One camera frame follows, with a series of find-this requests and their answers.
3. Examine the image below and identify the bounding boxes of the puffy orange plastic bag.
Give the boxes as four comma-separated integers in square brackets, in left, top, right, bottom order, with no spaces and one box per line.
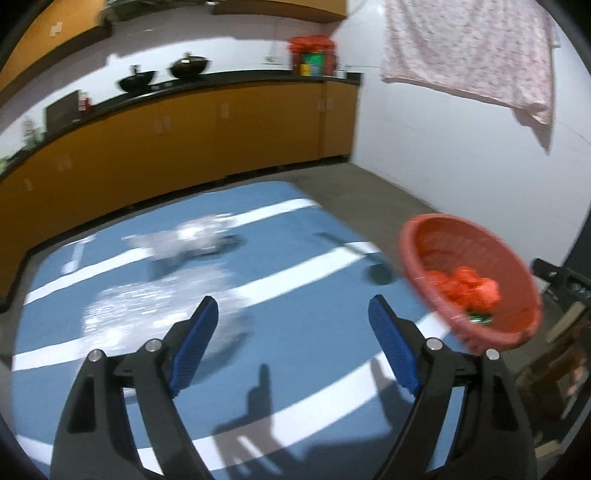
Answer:
[445,265,502,312]

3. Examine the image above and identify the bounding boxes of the clear bubble wrap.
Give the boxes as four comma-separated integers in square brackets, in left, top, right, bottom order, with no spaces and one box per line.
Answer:
[83,272,254,365]

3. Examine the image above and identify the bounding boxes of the wooden upper cabinets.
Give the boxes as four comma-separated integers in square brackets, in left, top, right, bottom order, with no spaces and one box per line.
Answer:
[0,0,348,86]

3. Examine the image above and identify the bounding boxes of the floral hanging cloth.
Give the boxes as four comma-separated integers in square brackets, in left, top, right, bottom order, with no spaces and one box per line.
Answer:
[379,0,561,153]

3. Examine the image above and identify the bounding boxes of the black wok with lid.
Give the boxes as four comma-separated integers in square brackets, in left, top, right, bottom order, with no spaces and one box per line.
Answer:
[167,52,211,79]

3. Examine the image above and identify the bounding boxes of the red covered containers on counter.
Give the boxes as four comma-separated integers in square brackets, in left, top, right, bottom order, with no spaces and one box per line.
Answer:
[287,34,337,76]

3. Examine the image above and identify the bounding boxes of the wooden base cabinets with counter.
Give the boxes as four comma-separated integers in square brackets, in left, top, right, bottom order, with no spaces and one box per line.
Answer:
[0,69,362,305]

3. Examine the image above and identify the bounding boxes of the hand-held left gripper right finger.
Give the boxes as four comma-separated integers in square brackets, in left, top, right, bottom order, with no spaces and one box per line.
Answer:
[368,294,539,480]

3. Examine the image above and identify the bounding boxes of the blue white striped tablecloth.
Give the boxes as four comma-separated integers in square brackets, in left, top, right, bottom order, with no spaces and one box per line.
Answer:
[9,180,467,480]

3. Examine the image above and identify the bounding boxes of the brown cutting board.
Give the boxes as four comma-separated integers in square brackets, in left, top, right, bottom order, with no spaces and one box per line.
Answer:
[45,90,80,132]

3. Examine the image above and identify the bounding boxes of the black wok with handle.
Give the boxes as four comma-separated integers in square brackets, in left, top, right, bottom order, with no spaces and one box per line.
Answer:
[115,65,158,93]

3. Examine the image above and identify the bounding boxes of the wooden chair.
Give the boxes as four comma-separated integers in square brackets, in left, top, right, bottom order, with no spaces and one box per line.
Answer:
[515,300,591,421]

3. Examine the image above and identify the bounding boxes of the red plastic basket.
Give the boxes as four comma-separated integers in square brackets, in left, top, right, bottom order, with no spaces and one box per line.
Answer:
[399,213,543,355]

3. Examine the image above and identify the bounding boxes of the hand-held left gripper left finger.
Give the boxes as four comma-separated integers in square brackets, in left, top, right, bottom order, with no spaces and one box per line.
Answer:
[50,295,220,480]

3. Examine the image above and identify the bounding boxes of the clear plastic bag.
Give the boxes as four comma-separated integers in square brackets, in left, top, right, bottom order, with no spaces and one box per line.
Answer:
[122,213,241,278]

